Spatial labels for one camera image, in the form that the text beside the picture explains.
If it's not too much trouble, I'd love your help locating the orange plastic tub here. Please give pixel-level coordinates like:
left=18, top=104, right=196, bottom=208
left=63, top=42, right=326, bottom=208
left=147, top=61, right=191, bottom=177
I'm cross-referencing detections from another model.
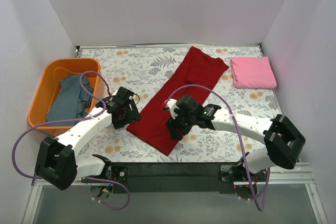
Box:
left=27, top=58, right=105, bottom=136

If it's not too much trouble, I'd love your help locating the grey blue t shirt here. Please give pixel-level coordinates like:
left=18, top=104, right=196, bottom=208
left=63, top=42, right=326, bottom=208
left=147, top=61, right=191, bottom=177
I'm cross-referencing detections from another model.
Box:
left=46, top=74, right=94, bottom=126

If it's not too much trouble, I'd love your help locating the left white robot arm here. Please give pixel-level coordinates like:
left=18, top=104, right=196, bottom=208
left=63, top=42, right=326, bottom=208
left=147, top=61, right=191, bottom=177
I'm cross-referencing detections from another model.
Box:
left=35, top=87, right=141, bottom=190

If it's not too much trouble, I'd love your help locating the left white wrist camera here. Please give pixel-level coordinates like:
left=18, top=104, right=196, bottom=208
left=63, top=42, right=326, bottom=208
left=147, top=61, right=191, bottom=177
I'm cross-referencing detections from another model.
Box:
left=108, top=90, right=118, bottom=100

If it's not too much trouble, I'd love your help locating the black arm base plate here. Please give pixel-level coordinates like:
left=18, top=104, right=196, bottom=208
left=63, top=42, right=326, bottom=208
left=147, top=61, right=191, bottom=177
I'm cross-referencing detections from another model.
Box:
left=81, top=162, right=268, bottom=200

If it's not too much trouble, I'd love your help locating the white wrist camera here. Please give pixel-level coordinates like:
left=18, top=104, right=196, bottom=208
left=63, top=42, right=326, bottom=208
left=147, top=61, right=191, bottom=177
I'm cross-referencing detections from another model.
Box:
left=162, top=99, right=180, bottom=119
left=108, top=90, right=118, bottom=100

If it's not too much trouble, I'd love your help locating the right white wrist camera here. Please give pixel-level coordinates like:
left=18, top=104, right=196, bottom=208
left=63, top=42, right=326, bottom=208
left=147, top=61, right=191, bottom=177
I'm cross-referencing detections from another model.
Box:
left=162, top=99, right=180, bottom=119

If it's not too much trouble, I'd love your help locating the folded pink t shirt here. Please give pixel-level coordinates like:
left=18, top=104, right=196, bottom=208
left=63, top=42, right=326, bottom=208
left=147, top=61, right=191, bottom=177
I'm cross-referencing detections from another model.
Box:
left=230, top=57, right=277, bottom=89

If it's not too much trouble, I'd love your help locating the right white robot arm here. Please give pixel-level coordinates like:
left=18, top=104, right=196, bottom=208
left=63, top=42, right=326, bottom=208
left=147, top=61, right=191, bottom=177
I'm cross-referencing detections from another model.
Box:
left=163, top=95, right=306, bottom=182

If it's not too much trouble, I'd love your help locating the floral table cloth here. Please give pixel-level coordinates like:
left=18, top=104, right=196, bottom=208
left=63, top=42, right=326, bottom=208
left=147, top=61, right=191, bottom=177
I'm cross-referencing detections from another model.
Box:
left=79, top=46, right=281, bottom=162

